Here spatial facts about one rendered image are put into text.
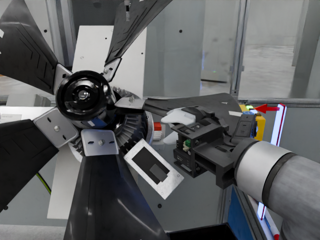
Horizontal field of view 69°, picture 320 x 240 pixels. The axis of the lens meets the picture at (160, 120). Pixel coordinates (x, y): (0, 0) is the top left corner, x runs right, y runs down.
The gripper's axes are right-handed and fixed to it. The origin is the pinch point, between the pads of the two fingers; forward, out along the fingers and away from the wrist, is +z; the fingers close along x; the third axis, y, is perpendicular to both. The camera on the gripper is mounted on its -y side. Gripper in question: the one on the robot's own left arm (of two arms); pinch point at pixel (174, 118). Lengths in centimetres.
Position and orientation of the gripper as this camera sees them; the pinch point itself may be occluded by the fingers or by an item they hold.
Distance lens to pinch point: 49.1
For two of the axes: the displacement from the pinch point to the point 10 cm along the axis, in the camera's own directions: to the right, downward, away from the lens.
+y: -8.2, 3.0, -4.8
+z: -5.6, -3.0, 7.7
